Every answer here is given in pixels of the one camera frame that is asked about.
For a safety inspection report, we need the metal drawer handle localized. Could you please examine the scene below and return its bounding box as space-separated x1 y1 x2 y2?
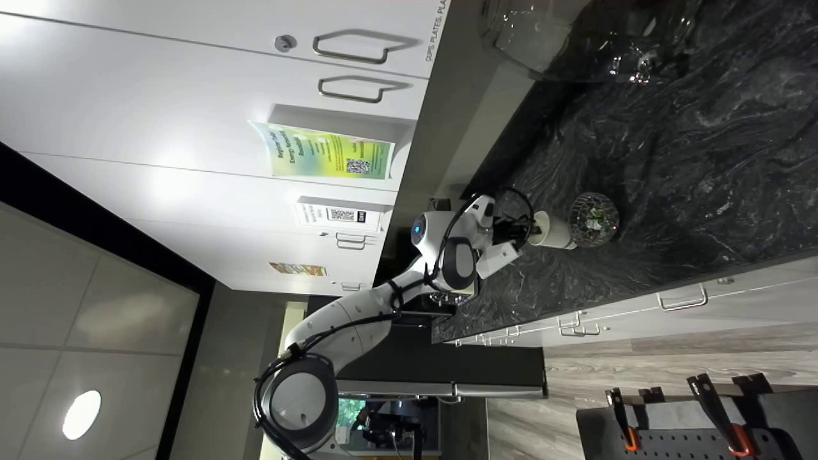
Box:
658 285 714 311

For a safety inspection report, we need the black orange clamp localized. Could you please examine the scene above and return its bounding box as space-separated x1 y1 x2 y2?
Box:
685 371 775 460
603 386 669 456

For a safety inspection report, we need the small metal cabinet handle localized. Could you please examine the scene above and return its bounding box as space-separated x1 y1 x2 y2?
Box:
332 232 370 254

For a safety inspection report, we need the metal cupboard door handle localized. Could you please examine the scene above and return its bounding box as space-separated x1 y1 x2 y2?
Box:
580 309 613 334
554 311 591 340

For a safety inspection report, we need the white paper cup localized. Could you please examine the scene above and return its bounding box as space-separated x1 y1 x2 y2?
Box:
527 209 580 254

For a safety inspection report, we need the green paper flyer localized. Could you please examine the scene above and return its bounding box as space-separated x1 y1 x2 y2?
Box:
254 120 397 185

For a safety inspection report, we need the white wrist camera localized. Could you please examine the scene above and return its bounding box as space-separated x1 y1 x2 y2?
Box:
474 240 524 282

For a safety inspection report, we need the metal wall cabinet handle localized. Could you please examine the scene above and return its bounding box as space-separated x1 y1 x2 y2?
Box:
313 28 423 67
315 72 415 107

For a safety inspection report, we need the white base cabinet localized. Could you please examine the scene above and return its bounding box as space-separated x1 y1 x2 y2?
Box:
449 254 818 351

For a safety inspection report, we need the black pegboard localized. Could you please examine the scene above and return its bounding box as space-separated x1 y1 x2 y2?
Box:
636 426 806 460

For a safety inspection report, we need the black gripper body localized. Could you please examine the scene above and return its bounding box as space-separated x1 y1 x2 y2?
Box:
492 216 524 251

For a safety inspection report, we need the white wall cabinet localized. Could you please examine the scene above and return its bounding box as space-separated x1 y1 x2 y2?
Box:
0 0 454 297

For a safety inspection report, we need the patterned glass bowl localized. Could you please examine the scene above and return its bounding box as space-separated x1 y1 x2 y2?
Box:
566 190 621 251

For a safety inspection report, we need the large clear glass jar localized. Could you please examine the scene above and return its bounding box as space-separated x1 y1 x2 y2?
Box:
479 0 600 84

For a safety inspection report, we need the round ceiling light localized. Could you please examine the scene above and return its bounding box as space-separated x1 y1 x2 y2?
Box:
58 388 104 444

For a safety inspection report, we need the yellow cabinet sticker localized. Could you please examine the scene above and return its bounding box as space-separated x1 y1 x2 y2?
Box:
268 262 329 278

